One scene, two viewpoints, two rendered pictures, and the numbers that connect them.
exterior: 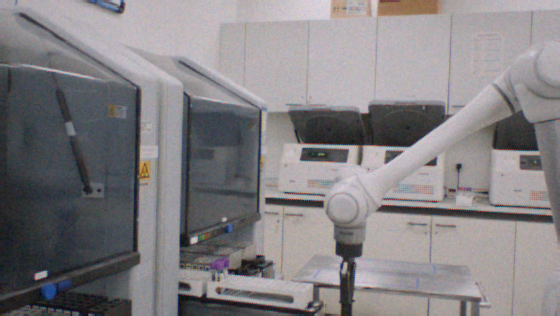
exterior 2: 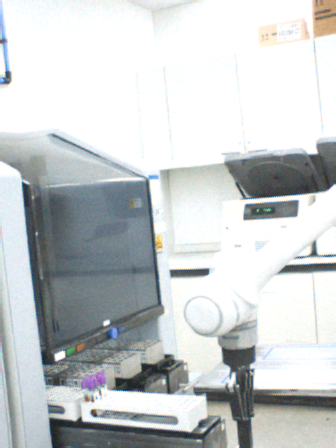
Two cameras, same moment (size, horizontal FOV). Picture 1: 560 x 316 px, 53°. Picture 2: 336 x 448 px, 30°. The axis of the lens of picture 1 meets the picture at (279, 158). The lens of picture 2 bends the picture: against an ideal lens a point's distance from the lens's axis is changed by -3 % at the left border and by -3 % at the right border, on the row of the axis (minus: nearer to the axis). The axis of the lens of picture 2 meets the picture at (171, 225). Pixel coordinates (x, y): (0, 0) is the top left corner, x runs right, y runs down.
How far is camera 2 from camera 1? 0.34 m
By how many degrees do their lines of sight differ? 8
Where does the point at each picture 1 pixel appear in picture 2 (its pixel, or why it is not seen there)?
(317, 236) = (273, 307)
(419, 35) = not seen: outside the picture
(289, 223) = not seen: hidden behind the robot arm
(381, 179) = (252, 271)
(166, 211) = (15, 328)
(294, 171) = (238, 234)
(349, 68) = (289, 103)
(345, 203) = (204, 309)
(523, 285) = not seen: outside the picture
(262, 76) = (190, 124)
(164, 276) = (24, 403)
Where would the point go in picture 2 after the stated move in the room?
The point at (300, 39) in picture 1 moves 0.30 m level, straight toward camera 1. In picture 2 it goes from (228, 76) to (223, 68)
